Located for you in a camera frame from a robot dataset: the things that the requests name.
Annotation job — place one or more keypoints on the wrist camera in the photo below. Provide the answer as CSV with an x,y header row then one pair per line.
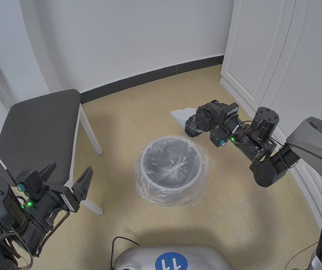
x,y
220,135
34,183

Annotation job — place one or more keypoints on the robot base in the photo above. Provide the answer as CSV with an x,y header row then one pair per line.
x,y
172,257

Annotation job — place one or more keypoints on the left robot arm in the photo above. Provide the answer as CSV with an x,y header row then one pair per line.
x,y
3,204

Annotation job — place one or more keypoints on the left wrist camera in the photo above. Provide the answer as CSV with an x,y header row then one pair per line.
x,y
34,183

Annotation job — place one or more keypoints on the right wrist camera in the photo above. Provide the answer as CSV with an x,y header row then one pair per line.
x,y
220,135

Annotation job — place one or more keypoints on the white wardrobe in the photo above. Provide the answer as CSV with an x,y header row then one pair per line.
x,y
262,38

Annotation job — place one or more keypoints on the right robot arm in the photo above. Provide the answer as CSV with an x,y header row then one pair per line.
x,y
312,148

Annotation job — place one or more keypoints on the clear plastic bag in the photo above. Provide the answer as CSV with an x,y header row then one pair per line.
x,y
200,184

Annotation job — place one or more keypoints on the black plastic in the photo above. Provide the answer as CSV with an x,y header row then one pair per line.
x,y
200,119

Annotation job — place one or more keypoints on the white trash bin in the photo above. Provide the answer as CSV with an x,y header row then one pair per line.
x,y
149,180

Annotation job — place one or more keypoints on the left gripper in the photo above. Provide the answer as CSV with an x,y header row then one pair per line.
x,y
62,198

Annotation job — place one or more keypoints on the grey chair with white legs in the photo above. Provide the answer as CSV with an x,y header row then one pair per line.
x,y
37,122

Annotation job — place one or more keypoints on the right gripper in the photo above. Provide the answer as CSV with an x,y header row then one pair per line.
x,y
230,119

